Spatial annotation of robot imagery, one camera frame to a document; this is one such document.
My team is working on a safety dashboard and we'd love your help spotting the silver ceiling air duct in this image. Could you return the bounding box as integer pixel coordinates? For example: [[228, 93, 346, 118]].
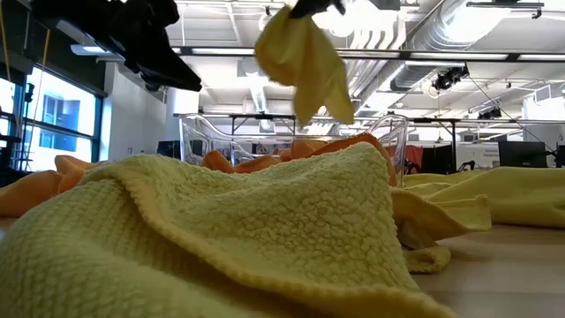
[[390, 0, 509, 92]]

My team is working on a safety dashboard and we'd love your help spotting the black divider panel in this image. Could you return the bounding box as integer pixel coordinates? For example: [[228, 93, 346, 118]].
[[421, 145, 458, 175]]

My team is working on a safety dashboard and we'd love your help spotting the red fabric panel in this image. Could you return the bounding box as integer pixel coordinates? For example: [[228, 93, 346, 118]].
[[408, 144, 424, 176]]

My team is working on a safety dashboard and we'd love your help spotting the black shelf rack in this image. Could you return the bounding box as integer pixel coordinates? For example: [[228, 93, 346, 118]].
[[0, 132, 23, 186]]

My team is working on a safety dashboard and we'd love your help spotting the black background table frame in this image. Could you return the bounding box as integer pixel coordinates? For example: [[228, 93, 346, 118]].
[[229, 113, 298, 136]]

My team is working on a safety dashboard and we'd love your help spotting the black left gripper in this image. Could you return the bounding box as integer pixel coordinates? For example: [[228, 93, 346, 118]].
[[30, 0, 203, 93]]

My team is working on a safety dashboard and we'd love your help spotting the yellow hanging cable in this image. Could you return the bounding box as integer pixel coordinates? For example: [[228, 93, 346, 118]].
[[34, 28, 52, 133], [0, 0, 11, 85]]

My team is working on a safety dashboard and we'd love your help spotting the clear plastic basket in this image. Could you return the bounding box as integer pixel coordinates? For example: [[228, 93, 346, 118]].
[[178, 112, 410, 189]]

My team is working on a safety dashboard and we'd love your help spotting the black ceiling track camera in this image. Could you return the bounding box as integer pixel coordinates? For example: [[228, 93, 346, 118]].
[[478, 105, 503, 120], [432, 64, 471, 92]]

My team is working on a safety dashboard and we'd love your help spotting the black computer monitor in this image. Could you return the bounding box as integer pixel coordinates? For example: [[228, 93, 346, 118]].
[[498, 140, 548, 169], [156, 140, 182, 159]]

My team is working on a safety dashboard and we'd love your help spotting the black overhead frame beam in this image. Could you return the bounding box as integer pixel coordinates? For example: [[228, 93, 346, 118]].
[[171, 46, 565, 63]]

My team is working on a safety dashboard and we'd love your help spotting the yellow microfiber towel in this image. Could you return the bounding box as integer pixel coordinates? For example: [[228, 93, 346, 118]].
[[403, 165, 565, 230], [390, 187, 493, 275], [254, 4, 356, 127], [0, 140, 463, 318]]

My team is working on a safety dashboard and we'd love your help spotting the large window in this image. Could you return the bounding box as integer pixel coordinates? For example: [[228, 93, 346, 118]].
[[0, 65, 105, 173]]

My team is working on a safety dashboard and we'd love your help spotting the large orange microfiber towel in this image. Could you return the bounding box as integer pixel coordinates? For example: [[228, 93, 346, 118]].
[[277, 132, 398, 187]]

